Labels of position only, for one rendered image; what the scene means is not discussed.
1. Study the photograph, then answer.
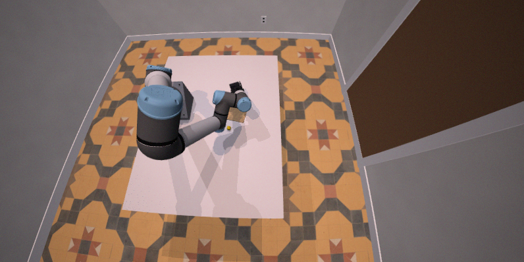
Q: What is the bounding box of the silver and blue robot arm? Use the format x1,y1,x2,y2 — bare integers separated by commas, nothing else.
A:
136,65,251,160

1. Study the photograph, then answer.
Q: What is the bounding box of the tan mat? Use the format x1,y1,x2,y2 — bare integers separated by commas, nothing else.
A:
227,107,247,123

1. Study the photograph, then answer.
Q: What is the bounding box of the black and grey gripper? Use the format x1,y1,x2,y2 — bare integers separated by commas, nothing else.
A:
229,81,244,93

